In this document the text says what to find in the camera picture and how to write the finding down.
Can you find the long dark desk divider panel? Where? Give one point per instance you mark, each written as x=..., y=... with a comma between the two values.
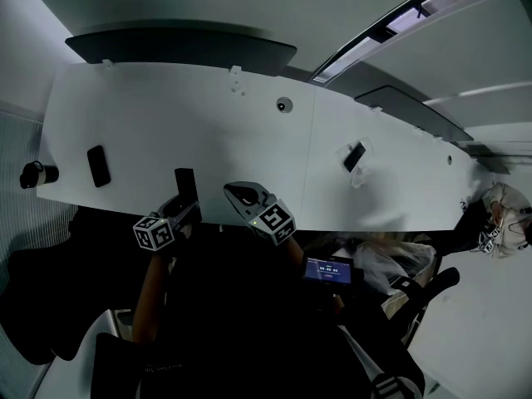
x=183, y=50

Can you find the person's black clothing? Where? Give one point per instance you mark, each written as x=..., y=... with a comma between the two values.
x=249, y=322

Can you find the black smartphone with rounded corners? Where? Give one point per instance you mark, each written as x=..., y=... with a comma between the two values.
x=99, y=166

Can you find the small dark desk divider panel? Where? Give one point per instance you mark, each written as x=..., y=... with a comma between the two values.
x=488, y=158

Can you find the person's right forearm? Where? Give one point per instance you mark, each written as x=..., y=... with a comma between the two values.
x=294, y=249

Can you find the black travel tumbler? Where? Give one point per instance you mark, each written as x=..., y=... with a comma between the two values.
x=39, y=174

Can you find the person's left forearm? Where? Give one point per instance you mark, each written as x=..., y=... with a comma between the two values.
x=151, y=297

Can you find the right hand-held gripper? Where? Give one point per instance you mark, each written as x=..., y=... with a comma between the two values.
x=270, y=218

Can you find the small black screen device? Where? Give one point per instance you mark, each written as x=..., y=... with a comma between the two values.
x=328, y=269

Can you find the black smartphone on clear stand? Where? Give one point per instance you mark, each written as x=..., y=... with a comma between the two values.
x=354, y=156

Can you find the clear acrylic stand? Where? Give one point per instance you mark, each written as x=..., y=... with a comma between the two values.
x=356, y=162

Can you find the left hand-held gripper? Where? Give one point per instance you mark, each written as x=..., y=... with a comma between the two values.
x=160, y=229

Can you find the black padded chair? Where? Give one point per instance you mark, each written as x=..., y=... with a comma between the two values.
x=37, y=301

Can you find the white ribbed radiator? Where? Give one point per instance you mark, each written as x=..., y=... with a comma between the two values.
x=25, y=173

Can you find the white divider bracket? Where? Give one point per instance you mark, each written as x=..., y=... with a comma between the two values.
x=419, y=129
x=376, y=109
x=236, y=77
x=107, y=62

